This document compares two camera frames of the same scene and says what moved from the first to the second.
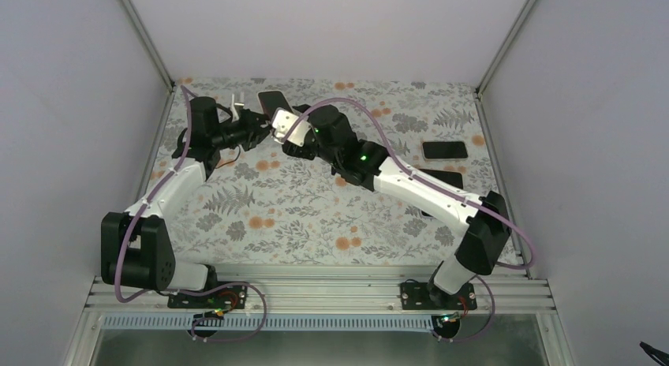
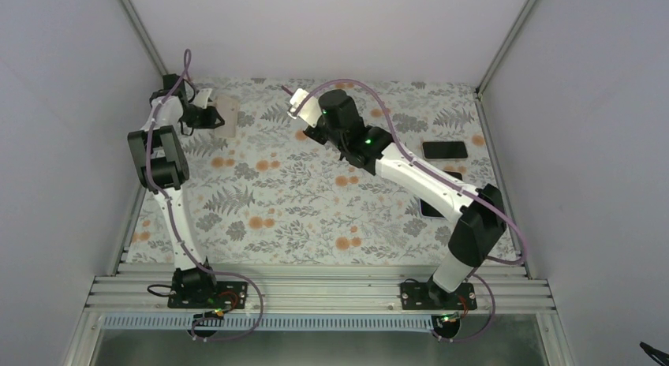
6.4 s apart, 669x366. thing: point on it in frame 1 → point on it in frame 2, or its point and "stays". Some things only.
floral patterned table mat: (267, 205) stays
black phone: (270, 101) → (286, 90)
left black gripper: (254, 133) → (209, 122)
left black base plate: (232, 295) stays
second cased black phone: (445, 151) stays
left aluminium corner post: (147, 40) stays
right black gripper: (293, 151) → (307, 131)
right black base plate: (420, 296) stays
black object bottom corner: (651, 351) stays
